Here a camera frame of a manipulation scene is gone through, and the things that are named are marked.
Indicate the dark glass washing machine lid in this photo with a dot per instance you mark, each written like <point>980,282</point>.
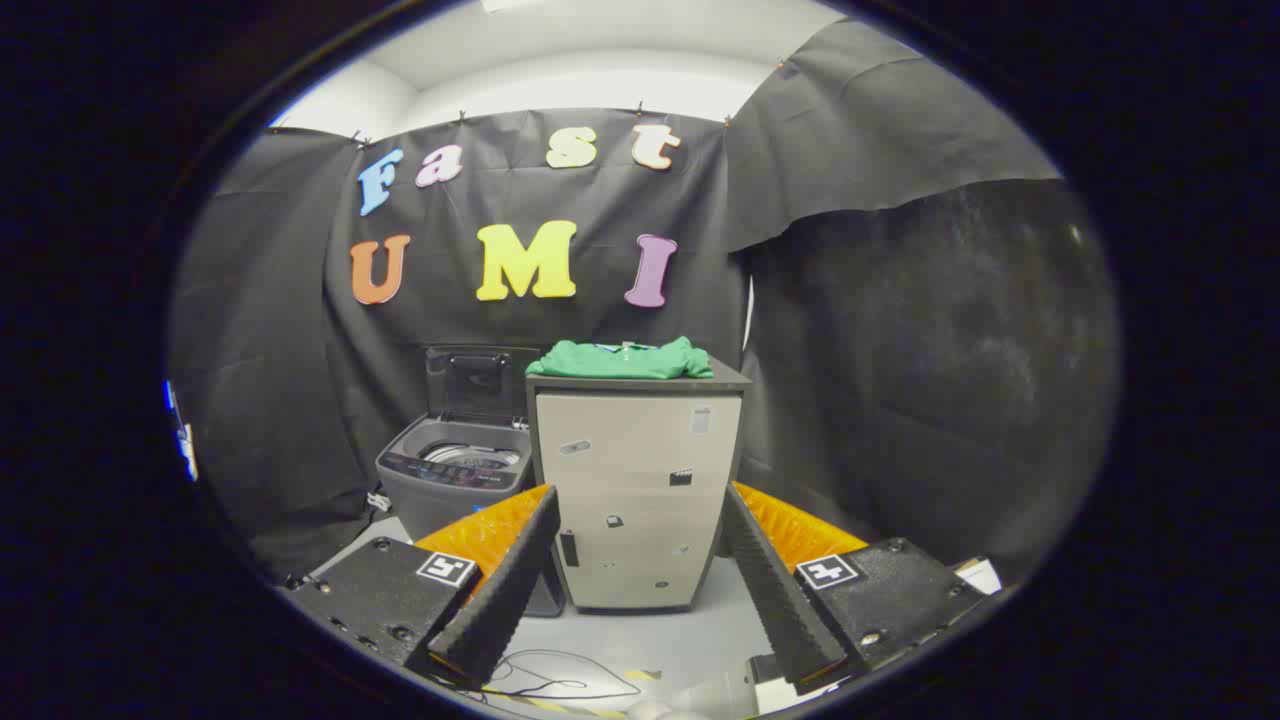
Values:
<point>480,385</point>

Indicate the blue and white object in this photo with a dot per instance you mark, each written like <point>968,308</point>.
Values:
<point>185,445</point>

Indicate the white paper card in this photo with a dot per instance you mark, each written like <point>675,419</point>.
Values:
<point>980,577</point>

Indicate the black backdrop cloth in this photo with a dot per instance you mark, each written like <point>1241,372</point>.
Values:
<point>600,200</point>

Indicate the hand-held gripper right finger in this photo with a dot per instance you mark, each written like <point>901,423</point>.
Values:
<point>775,595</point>

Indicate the green shirt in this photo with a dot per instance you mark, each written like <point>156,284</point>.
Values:
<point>620,362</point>

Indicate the beige cabinet with dark top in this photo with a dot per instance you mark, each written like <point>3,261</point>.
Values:
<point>640,480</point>

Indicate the grey washing machine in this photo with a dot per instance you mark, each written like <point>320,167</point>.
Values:
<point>440,505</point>

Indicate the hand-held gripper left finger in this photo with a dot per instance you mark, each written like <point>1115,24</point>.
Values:
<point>505,590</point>

